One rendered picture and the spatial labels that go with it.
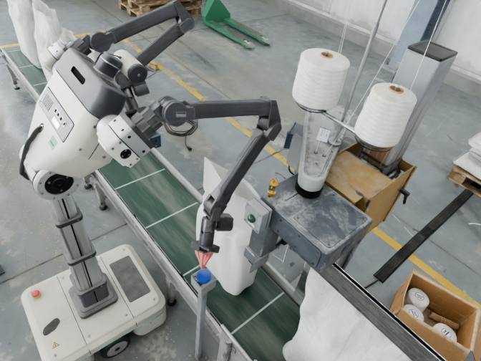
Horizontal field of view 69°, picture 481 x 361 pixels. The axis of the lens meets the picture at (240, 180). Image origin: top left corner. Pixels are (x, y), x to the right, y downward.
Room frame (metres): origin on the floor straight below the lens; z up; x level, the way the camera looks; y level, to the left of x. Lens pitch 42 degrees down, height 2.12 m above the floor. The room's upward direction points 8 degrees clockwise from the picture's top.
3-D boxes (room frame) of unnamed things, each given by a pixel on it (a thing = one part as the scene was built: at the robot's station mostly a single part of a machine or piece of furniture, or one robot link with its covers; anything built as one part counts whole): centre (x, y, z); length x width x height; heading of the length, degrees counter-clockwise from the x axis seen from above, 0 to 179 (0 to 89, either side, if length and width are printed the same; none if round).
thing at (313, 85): (1.14, -0.22, 1.61); 0.17 x 0.17 x 0.17
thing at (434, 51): (1.13, -0.53, 1.76); 0.12 x 0.11 x 0.01; 136
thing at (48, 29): (2.84, 1.79, 0.74); 0.47 x 0.22 x 0.72; 47
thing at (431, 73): (1.13, -0.53, 0.88); 0.12 x 0.11 x 1.74; 136
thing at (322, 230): (0.80, -0.25, 1.21); 0.30 x 0.25 x 0.30; 46
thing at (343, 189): (0.93, -0.32, 1.26); 0.22 x 0.05 x 0.16; 46
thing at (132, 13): (6.54, 1.88, 0.07); 1.20 x 0.82 x 0.14; 134
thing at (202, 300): (0.79, 0.09, 0.39); 0.03 x 0.03 x 0.78; 46
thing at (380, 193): (1.06, -0.47, 1.18); 0.34 x 0.25 x 0.31; 136
